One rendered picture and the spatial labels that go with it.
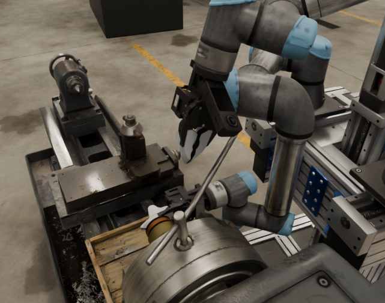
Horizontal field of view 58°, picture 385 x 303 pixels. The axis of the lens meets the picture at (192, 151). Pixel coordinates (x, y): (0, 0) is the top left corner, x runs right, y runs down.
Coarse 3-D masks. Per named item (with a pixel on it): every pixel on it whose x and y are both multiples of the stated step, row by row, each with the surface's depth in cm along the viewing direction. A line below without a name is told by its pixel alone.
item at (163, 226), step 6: (162, 216) 90; (150, 222) 90; (156, 222) 89; (162, 222) 88; (168, 222) 88; (150, 228) 89; (156, 228) 87; (162, 228) 86; (168, 228) 86; (150, 234) 87; (156, 234) 86; (162, 234) 85; (150, 240) 87
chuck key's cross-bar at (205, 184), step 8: (224, 152) 73; (216, 160) 72; (216, 168) 71; (208, 176) 70; (208, 184) 70; (200, 192) 68; (192, 208) 67; (176, 224) 64; (168, 232) 63; (176, 232) 63; (168, 240) 62; (160, 248) 60; (152, 256) 59
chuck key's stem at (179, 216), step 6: (174, 216) 63; (180, 216) 63; (174, 222) 64; (180, 222) 63; (180, 228) 64; (186, 228) 65; (180, 234) 66; (186, 234) 66; (180, 240) 68; (186, 240) 68
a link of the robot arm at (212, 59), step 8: (200, 40) 64; (200, 48) 63; (208, 48) 62; (200, 56) 64; (208, 56) 63; (216, 56) 62; (224, 56) 62; (232, 56) 63; (200, 64) 64; (208, 64) 63; (216, 64) 63; (224, 64) 63; (232, 64) 65; (216, 72) 64; (224, 72) 64
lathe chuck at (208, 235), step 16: (192, 224) 73; (208, 224) 74; (160, 240) 70; (176, 240) 70; (192, 240) 70; (208, 240) 69; (224, 240) 70; (240, 240) 73; (144, 256) 70; (160, 256) 68; (176, 256) 67; (192, 256) 66; (128, 272) 71; (144, 272) 68; (160, 272) 66; (128, 288) 71; (144, 288) 67
